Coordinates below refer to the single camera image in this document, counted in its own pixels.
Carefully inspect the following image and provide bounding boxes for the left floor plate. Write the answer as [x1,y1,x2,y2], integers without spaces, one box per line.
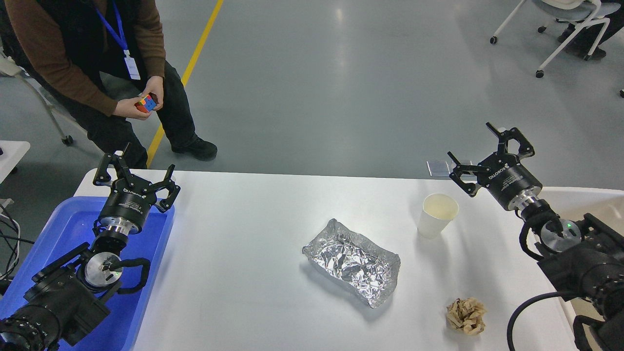
[426,160,451,177]

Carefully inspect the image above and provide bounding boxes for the seated person in brown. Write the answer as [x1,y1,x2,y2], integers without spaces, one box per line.
[3,0,217,169]

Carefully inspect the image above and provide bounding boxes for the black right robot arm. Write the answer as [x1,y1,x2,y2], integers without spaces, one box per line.
[448,123,624,351]

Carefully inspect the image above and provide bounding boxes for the white side table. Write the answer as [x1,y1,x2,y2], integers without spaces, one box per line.
[0,140,31,183]

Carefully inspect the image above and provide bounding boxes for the blue plastic tray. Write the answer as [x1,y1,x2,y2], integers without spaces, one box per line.
[0,197,176,351]

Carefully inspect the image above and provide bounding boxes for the crumpled brown paper ball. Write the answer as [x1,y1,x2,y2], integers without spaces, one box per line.
[446,297,487,336]

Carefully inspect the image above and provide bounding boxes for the white paper cup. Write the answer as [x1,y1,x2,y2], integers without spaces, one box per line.
[417,193,459,238]

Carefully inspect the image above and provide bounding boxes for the person's right hand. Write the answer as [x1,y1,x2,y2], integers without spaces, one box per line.
[112,96,151,120]

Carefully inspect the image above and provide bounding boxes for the white badge on lanyard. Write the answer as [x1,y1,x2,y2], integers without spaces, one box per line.
[123,49,142,80]

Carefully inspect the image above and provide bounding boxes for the white office chair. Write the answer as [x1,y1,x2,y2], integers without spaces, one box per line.
[490,0,616,79]

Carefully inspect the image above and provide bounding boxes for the beige plastic bin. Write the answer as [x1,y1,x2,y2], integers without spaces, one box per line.
[536,187,624,351]

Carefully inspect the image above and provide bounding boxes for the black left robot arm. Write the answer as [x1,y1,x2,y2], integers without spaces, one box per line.
[1,151,180,351]

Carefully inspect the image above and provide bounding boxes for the black cables at left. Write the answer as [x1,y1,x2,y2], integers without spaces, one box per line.
[0,197,36,283]

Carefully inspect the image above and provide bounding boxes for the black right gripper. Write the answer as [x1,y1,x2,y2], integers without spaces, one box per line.
[447,122,543,211]

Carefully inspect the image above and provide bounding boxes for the crumpled aluminium foil tray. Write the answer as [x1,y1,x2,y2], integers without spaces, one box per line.
[302,218,401,309]

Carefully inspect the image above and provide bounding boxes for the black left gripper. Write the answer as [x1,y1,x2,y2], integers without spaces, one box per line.
[93,143,181,234]

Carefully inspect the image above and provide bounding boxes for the person's left hand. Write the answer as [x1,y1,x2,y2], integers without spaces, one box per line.
[140,76,164,111]

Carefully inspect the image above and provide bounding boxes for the colourful puzzle cube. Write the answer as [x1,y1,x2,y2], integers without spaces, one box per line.
[134,94,158,113]

